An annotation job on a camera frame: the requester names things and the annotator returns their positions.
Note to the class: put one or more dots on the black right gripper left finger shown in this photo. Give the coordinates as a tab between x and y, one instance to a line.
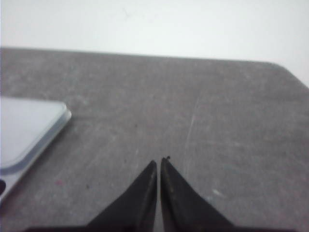
134	210

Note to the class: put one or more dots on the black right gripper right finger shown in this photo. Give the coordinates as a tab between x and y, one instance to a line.
183	209

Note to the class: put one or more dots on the silver digital kitchen scale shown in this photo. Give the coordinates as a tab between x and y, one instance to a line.
27	127

